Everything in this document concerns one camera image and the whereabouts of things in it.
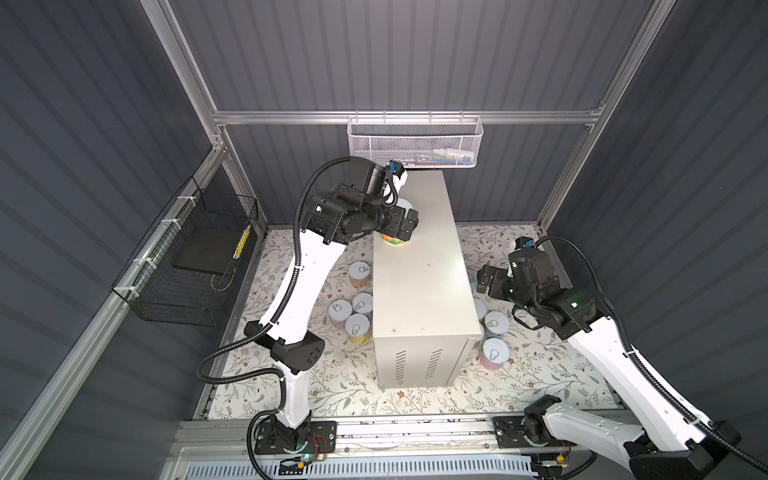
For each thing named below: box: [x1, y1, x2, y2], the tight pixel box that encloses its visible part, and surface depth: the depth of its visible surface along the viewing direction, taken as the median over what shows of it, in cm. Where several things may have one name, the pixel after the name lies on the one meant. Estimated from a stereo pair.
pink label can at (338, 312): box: [328, 299, 353, 329], surface depth 92 cm
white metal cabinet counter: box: [372, 170, 481, 389], surface depth 67 cm
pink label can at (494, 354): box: [479, 337, 510, 371], surface depth 84 cm
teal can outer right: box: [484, 311, 510, 338], surface depth 88 cm
